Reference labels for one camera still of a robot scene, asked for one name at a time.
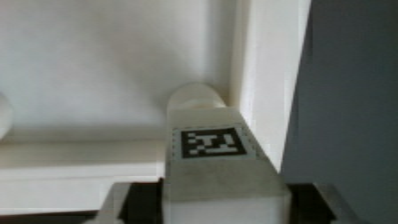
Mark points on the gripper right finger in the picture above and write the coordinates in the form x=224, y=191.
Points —
x=318, y=205

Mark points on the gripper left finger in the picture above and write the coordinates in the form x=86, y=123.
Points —
x=132, y=206

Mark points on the white table leg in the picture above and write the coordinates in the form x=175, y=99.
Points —
x=222, y=186

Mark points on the white square table top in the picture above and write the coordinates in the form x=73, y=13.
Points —
x=98, y=55

